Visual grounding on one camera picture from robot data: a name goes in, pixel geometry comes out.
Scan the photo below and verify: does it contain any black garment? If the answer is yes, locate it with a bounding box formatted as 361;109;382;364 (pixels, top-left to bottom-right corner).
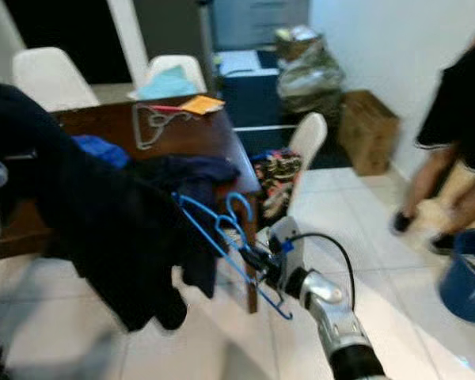
0;83;191;333

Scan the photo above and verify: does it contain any teal cloth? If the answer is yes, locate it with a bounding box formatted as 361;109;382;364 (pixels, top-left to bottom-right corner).
136;65;200;101

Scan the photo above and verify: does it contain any olive plastic bag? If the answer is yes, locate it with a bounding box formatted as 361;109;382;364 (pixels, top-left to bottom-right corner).
273;24;348;116

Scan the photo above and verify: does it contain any blue plastic bucket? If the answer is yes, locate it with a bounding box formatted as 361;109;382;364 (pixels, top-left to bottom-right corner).
439;230;475;325

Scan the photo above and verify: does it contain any brown cardboard box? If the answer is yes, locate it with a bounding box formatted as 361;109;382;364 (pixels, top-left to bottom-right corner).
339;89;401;177

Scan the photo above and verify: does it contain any dark wooden table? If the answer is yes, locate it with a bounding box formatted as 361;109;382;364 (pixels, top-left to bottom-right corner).
0;95;262;314

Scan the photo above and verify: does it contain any pink stick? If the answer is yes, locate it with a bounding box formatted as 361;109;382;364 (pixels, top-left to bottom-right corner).
150;103;191;114

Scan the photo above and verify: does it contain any dark navy garment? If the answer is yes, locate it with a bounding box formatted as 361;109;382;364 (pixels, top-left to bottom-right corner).
135;154;242;300

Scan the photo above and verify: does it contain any blue cloth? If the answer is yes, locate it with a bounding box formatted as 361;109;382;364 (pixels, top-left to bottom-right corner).
73;135;129;169

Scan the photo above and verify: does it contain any colourful patterned bag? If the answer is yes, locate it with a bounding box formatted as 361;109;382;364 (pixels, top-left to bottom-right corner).
257;149;303;222

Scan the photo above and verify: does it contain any dark blue cabinet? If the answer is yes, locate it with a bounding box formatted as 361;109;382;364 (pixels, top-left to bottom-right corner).
214;49;282;127

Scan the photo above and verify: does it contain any grey drawer cabinet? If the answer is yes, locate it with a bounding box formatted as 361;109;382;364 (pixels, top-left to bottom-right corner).
210;0;311;52

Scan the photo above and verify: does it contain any blue plastic hanger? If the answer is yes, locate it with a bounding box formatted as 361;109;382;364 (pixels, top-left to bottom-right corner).
173;192;294;321

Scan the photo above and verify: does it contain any white plastic chair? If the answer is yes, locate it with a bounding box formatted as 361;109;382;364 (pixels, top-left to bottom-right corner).
285;112;329;171
131;54;208;102
12;47;100;112

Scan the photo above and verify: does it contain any person in black clothes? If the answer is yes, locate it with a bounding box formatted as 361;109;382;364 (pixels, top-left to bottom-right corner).
388;12;475;258

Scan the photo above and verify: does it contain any orange paper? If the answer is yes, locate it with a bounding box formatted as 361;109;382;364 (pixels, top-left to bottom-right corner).
178;95;226;116

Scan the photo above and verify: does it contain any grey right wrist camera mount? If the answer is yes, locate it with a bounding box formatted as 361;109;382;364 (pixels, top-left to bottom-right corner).
268;216;303;278

